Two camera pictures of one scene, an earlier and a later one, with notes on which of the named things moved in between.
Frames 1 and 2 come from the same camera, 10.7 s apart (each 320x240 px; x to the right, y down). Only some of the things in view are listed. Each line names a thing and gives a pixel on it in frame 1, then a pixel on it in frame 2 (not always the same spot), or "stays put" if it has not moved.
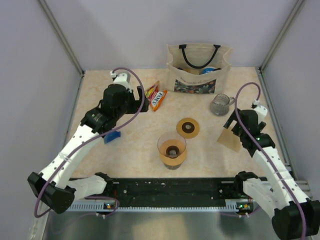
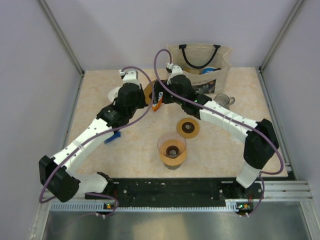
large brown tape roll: (230, 139) to (148, 92)
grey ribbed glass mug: (220, 105) stays put
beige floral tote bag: (198, 69) stays put
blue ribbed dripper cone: (111, 136) stays put
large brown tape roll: (172, 145) stays put
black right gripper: (234, 117) to (159, 88)
